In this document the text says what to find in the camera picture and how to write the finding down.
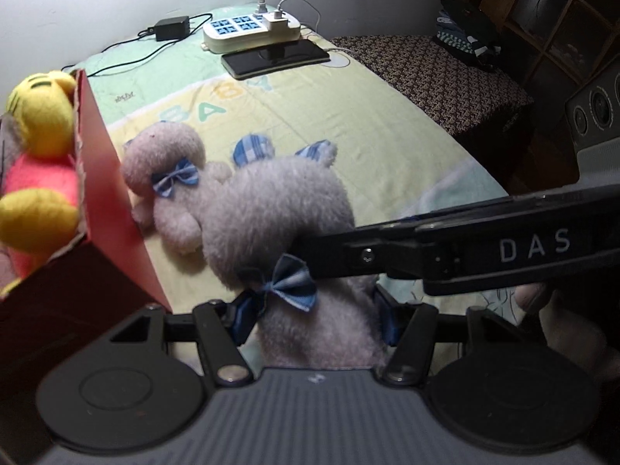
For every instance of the pile of dark clothes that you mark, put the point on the pile of dark clothes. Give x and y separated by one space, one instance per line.
467 34

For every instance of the small white plush bunny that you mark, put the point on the small white plush bunny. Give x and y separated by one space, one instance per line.
160 155

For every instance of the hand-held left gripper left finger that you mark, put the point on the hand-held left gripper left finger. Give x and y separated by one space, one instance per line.
245 316

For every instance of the dark wooden cabinet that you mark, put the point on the dark wooden cabinet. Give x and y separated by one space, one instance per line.
557 14

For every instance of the white plug-in charger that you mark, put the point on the white plug-in charger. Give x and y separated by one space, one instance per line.
275 19

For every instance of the white power strip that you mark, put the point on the white power strip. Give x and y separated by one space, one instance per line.
242 34

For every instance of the brown patterned stool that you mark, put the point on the brown patterned stool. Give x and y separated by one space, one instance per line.
436 72

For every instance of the red cardboard box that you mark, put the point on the red cardboard box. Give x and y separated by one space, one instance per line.
111 189

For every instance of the large white plush bunny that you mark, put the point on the large white plush bunny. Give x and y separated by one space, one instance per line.
276 203

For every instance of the person's right hand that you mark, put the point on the person's right hand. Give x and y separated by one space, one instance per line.
533 300

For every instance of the green and yellow printed blanket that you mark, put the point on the green and yellow printed blanket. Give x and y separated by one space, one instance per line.
378 131

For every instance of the grey speaker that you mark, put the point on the grey speaker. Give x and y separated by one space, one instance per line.
596 111

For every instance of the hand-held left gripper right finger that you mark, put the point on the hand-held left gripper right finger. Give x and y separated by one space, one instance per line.
387 320

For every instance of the black smartphone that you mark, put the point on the black smartphone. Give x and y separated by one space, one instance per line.
276 58

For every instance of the yellow plush bear red shirt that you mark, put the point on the yellow plush bear red shirt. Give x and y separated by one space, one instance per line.
43 126

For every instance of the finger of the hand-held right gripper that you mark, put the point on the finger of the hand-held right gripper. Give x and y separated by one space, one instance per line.
348 252

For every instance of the black power adapter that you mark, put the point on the black power adapter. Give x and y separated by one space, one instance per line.
172 29

